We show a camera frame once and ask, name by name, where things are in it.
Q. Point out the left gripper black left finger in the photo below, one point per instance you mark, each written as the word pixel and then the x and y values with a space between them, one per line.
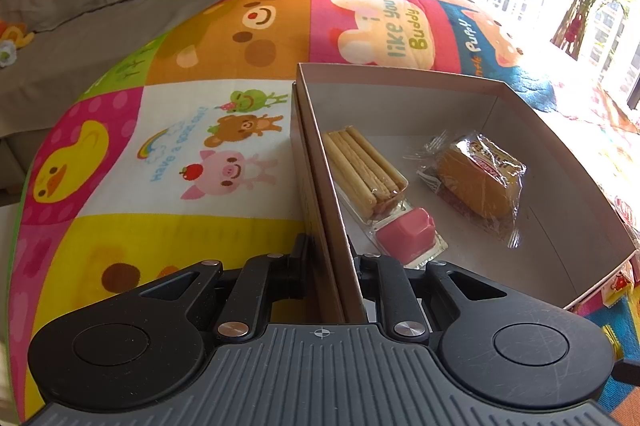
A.
pixel 263 281

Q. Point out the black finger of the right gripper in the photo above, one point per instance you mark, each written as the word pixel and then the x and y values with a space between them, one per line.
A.
pixel 627 371

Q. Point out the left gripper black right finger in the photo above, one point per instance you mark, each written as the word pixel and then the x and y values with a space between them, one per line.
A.
pixel 383 280

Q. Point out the biscuit sticks plastic tray pack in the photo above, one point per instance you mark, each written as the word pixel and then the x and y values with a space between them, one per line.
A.
pixel 374 190

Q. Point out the pink cardboard gift box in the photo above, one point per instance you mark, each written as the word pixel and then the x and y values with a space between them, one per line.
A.
pixel 572 239

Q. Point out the round bread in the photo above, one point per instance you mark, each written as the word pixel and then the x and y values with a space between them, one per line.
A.
pixel 476 177

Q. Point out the colourful cartoon play mat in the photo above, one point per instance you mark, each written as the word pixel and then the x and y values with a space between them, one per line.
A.
pixel 183 151

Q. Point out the white round baby toy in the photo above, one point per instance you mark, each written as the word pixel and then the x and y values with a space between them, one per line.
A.
pixel 8 53

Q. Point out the orange plush toy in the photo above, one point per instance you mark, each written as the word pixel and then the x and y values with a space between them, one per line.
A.
pixel 17 33

